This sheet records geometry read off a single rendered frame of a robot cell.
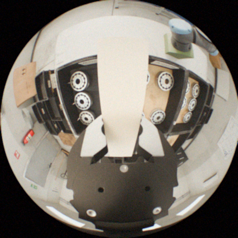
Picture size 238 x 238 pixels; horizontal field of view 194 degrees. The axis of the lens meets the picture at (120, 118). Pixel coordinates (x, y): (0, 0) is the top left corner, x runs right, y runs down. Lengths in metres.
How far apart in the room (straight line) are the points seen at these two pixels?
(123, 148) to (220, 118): 3.41
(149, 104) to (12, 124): 2.80
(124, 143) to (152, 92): 0.33
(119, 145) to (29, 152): 2.83
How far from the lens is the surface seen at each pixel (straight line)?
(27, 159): 2.91
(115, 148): 0.17
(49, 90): 1.13
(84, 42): 0.63
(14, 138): 2.67
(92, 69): 0.39
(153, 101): 0.43
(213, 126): 3.52
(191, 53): 0.61
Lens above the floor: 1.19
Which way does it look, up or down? 57 degrees down
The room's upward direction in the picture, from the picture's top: 180 degrees counter-clockwise
